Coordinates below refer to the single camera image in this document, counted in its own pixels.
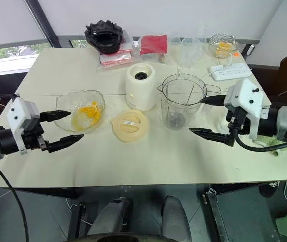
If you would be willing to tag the white blender base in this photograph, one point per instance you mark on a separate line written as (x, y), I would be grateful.
(140, 93)

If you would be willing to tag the ribbed glass bowl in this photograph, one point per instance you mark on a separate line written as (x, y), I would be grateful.
(224, 39)

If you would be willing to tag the clear plastic measuring cup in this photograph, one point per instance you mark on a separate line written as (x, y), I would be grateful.
(191, 50)

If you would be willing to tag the red cloth in plastic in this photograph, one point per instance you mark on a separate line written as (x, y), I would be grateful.
(154, 44)

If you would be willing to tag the clear blender jar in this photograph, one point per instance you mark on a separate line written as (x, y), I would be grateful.
(176, 111)

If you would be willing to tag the green towel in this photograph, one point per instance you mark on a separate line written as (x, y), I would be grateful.
(274, 145)

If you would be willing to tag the black window frame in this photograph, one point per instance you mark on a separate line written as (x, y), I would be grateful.
(45, 22)

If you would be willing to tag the clear glass fruit bowl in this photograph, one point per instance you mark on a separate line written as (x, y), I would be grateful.
(67, 100)

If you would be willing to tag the grey left robot leg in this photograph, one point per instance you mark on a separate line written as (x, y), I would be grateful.
(110, 216)

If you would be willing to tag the black table leg frame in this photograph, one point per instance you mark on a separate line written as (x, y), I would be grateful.
(216, 214)
(75, 221)

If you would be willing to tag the white power strip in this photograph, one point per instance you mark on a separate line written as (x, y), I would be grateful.
(230, 71)

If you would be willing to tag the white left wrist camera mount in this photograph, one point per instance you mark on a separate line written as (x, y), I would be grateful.
(22, 113)

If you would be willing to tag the red and white packets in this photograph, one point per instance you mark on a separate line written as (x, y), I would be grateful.
(115, 59)

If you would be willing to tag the grey right robot leg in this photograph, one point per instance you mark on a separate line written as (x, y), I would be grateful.
(174, 216)

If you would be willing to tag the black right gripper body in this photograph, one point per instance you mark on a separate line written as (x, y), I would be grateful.
(237, 121)

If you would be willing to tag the yellow item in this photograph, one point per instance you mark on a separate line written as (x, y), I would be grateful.
(92, 111)

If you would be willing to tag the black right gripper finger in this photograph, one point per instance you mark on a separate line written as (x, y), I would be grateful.
(215, 100)
(211, 134)

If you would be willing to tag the small orange sticker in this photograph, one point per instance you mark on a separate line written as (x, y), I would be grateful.
(236, 54)

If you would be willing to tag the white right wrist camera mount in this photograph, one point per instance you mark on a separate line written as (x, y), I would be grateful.
(244, 98)

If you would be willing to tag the grey robot leg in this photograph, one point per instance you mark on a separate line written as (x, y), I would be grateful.
(110, 216)
(174, 216)

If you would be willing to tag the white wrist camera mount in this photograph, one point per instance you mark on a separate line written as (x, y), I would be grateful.
(244, 98)
(22, 113)

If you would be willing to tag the cream blender lid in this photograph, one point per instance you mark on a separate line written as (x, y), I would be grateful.
(130, 128)

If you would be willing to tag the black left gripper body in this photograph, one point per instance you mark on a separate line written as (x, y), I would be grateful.
(32, 137)

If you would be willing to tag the black and white shoe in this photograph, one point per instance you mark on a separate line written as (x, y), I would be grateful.
(270, 190)

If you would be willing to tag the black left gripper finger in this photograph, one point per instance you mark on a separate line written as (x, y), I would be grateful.
(55, 115)
(65, 142)

